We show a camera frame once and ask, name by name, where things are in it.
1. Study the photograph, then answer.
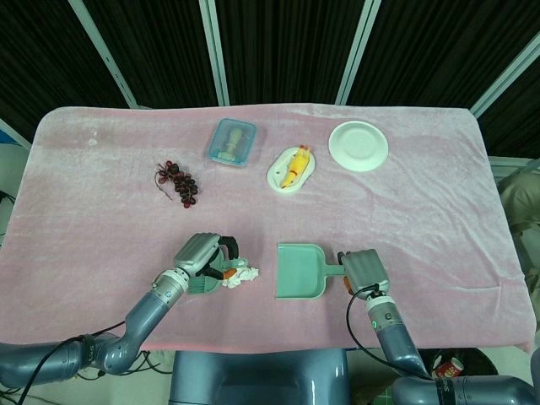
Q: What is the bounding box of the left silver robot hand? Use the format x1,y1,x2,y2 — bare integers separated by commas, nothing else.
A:
172,232,242,282

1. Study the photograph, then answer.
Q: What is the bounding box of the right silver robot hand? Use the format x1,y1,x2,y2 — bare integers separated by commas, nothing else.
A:
337,249,392,296

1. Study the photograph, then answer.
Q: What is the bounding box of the small green hand broom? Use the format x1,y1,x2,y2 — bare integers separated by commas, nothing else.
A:
185,246,254,296

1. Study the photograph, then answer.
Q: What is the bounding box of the white paper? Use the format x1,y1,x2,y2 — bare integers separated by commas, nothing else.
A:
221,263,261,289

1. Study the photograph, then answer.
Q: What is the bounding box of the green plastic dustpan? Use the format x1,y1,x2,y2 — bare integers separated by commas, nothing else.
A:
276,242,349,301

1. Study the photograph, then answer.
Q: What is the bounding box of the purple grape bunch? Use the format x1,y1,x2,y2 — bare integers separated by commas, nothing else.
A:
154,159,201,210

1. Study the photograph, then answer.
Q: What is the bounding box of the pink fuzzy tablecloth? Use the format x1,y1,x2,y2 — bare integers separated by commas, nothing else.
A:
0,103,533,354

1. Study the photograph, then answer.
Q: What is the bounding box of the white oval soap dish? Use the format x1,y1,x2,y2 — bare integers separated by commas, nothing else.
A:
266,145,317,196

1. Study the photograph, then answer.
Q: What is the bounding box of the beige wooden stamp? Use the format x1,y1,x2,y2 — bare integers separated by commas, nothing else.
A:
217,128,244,160

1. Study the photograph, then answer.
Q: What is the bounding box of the blue lidded plastic container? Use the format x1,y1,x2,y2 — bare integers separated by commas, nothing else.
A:
206,117,259,168

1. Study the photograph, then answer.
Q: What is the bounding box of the white paper plate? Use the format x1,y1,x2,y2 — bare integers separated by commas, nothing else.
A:
328,121,390,173

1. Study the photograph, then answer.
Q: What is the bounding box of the yellow rubber chicken toy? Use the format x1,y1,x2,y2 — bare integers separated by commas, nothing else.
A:
280,144,313,190

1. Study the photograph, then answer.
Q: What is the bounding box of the red snack can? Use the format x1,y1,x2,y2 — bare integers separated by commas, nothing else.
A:
434,356,464,380

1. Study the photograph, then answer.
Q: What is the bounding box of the blue-grey robot torso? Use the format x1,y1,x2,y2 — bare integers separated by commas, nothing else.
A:
168,348,351,405

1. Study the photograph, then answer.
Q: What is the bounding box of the black waste bin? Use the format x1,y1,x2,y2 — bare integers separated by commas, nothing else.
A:
421,348,500,381

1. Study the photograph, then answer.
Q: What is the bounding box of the person in beige clothes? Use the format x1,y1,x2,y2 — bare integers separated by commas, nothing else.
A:
497,170,540,292

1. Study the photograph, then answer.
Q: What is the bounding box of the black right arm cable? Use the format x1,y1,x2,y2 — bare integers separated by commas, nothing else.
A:
346,285,435,381

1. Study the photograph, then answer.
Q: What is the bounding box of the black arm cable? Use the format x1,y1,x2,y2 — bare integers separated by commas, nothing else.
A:
23,322,127,405
346,285,435,381

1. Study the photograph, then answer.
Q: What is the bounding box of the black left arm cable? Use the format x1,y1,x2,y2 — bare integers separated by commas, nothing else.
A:
23,322,127,405

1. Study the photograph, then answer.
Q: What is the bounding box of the white partition frame post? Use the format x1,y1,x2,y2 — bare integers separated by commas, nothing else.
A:
471,31,540,118
69,0,139,109
336,0,383,105
197,0,231,106

